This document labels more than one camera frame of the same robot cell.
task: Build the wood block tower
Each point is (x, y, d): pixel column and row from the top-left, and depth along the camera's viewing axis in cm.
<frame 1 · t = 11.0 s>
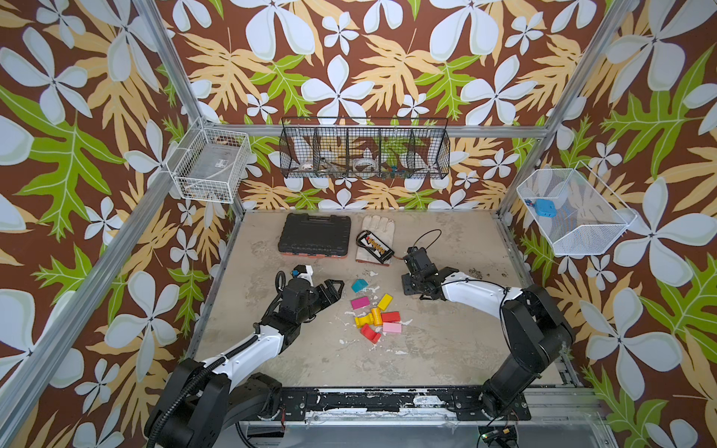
left hand: (336, 283, 85), fingers open
right hand: (407, 280, 94), fingers closed
black plastic tool case: (316, 236, 110), point 3 cm above the table
white work glove: (384, 230, 115), on the table
blue object in basket: (545, 207, 88), point 27 cm above the table
teal wood block: (358, 285, 97), point 2 cm above the table
magenta wood block: (360, 302, 96), on the table
yellow rectangular wood block: (385, 301, 95), on the table
red rectangular wood block: (390, 316, 93), on the table
pink wood block: (388, 327, 90), on the table
yellow cylinder wood block: (360, 321, 90), point 2 cm above the table
orange cylinder wood block: (377, 316, 90), point 2 cm above the table
red arch wood block: (368, 332, 88), on the table

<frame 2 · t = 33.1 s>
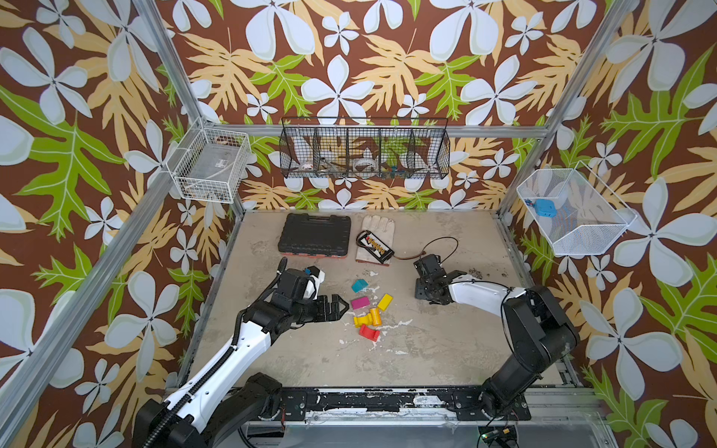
left hand: (336, 304, 78), fingers open
right hand: (423, 289, 96), fingers open
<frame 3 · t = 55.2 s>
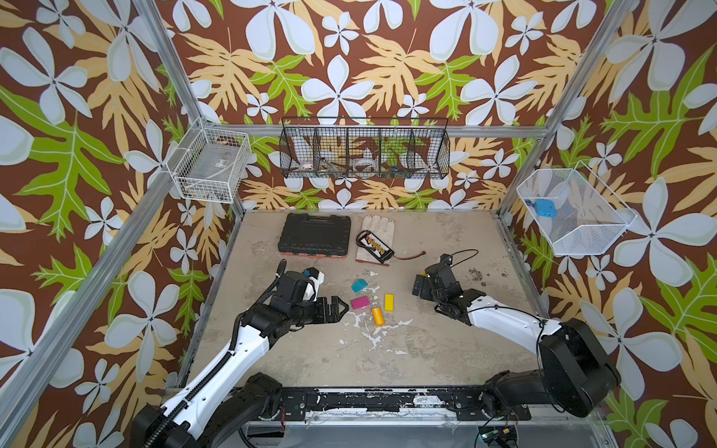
left hand: (336, 305, 77), fingers open
right hand: (425, 282, 91), fingers open
yellow rectangular wood block: (389, 302, 95), on the table
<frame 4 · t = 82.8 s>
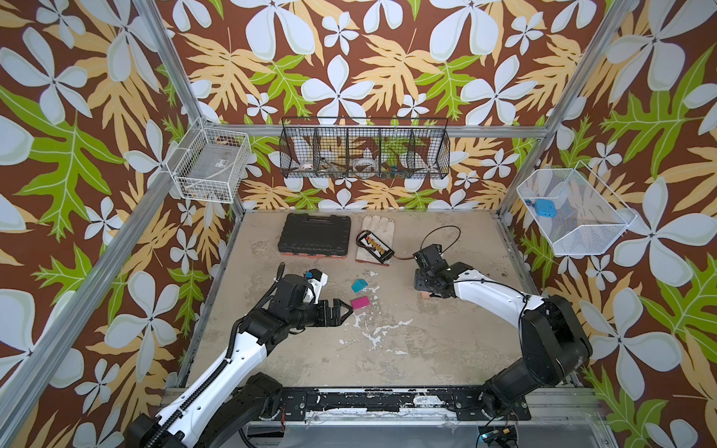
left hand: (340, 307, 76), fingers open
right hand: (423, 279, 92), fingers open
